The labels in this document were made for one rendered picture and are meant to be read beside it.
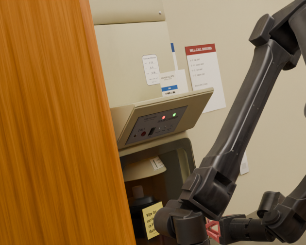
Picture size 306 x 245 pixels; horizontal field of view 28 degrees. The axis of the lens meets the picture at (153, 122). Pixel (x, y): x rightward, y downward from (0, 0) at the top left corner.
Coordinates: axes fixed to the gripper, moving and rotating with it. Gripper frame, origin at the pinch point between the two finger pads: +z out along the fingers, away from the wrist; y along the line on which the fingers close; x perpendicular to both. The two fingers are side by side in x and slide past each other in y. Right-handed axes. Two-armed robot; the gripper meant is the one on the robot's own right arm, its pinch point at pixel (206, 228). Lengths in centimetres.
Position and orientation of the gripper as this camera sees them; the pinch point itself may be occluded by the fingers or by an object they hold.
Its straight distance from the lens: 164.2
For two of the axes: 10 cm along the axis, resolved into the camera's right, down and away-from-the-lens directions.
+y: -6.6, 0.1, -7.5
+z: -7.5, 1.0, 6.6
